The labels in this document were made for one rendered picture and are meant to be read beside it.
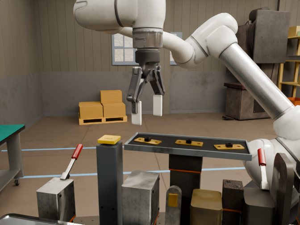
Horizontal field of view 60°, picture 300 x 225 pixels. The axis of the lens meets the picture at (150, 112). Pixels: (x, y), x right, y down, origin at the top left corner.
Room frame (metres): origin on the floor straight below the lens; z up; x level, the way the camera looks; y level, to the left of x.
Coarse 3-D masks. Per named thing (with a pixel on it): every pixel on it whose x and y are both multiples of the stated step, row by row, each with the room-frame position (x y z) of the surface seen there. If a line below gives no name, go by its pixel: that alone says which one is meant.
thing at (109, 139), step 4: (104, 136) 0.86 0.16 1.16; (108, 136) 0.86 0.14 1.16; (112, 136) 0.86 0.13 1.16; (116, 136) 0.86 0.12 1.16; (120, 136) 0.86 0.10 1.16; (100, 140) 0.82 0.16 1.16; (104, 140) 0.81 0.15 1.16; (108, 140) 0.81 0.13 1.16; (112, 140) 0.81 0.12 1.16; (116, 140) 0.82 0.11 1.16; (108, 144) 0.83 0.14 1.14
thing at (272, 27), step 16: (256, 16) 5.61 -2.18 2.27; (272, 16) 5.70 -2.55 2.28; (288, 16) 5.83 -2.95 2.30; (240, 32) 6.06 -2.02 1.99; (256, 32) 5.59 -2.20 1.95; (272, 32) 5.71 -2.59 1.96; (256, 48) 5.60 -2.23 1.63; (272, 48) 5.73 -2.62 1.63; (272, 64) 6.08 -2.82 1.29; (272, 80) 6.06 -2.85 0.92; (240, 96) 5.86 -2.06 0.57; (240, 112) 5.84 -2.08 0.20; (256, 112) 5.98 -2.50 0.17
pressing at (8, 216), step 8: (8, 216) 0.63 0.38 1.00; (16, 216) 0.63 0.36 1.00; (24, 216) 0.63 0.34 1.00; (32, 216) 0.63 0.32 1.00; (0, 224) 0.60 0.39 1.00; (8, 224) 0.60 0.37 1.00; (16, 224) 0.60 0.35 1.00; (24, 224) 0.60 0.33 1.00; (32, 224) 0.60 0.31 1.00; (40, 224) 0.60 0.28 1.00; (48, 224) 0.60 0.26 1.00; (56, 224) 0.60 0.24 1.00; (64, 224) 0.60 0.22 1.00; (72, 224) 0.60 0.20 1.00; (80, 224) 0.60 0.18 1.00
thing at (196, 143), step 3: (177, 141) 0.79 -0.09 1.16; (180, 141) 0.79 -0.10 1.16; (183, 141) 0.79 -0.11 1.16; (186, 141) 0.77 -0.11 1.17; (189, 141) 0.77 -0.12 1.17; (192, 141) 0.79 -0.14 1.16; (180, 144) 0.77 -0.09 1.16; (183, 144) 0.77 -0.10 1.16; (186, 144) 0.76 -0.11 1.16; (189, 144) 0.76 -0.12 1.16; (192, 144) 0.76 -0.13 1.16; (195, 144) 0.76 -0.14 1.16; (198, 144) 0.76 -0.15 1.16; (201, 144) 0.76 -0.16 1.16
